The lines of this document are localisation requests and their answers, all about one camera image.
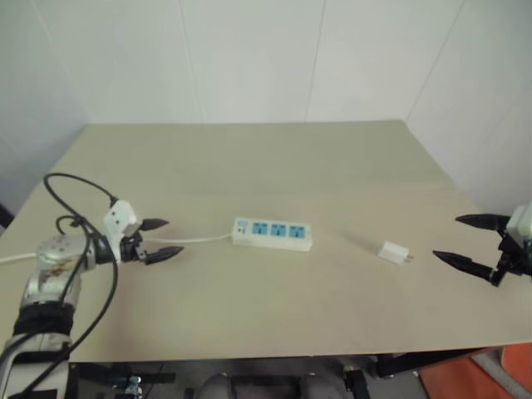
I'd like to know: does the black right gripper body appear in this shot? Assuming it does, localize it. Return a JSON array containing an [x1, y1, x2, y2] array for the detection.
[[494, 227, 532, 278]]

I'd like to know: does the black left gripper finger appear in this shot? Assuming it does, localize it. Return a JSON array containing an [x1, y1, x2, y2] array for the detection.
[[139, 217, 170, 232], [145, 246, 185, 266]]

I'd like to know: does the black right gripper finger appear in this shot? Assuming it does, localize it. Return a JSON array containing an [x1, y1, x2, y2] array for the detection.
[[431, 249, 499, 288], [455, 213, 511, 231]]

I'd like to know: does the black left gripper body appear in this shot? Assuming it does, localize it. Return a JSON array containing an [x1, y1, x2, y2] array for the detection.
[[119, 232, 150, 265]]

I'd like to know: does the white plug adapter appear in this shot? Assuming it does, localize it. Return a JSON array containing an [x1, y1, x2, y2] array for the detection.
[[376, 240, 416, 266]]

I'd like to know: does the white power strip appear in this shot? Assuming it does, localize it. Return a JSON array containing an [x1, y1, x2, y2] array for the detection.
[[230, 216, 313, 253]]

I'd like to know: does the orange floor object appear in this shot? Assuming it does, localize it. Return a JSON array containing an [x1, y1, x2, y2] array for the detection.
[[418, 343, 532, 399]]

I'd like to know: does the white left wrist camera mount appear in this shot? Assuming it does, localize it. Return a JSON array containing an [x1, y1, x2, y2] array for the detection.
[[102, 199, 142, 264]]

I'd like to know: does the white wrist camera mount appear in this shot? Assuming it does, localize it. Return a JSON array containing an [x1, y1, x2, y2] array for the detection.
[[505, 201, 532, 250], [102, 199, 142, 264]]

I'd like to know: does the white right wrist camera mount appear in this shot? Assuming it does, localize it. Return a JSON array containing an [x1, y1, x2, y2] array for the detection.
[[505, 201, 532, 250]]

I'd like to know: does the black table frame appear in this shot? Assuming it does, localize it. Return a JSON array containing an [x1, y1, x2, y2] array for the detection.
[[68, 347, 495, 399]]

